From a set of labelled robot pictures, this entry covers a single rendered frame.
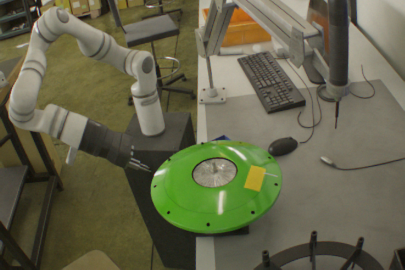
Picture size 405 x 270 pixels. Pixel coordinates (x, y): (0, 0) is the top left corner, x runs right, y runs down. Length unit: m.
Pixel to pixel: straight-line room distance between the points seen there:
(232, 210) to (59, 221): 1.83
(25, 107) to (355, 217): 0.86
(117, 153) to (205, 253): 0.34
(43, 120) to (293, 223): 0.67
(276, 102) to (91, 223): 1.47
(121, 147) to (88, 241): 1.54
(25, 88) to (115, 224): 1.63
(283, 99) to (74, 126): 0.83
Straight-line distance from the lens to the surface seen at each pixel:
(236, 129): 1.32
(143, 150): 1.41
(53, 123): 0.83
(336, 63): 0.66
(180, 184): 0.89
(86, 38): 1.12
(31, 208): 2.74
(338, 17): 0.63
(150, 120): 1.42
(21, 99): 0.82
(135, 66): 1.31
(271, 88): 1.49
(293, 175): 1.13
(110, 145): 0.83
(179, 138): 1.43
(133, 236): 2.26
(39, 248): 2.21
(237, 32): 1.87
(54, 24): 1.04
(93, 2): 6.27
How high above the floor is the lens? 1.69
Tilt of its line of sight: 33 degrees down
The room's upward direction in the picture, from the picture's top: 9 degrees counter-clockwise
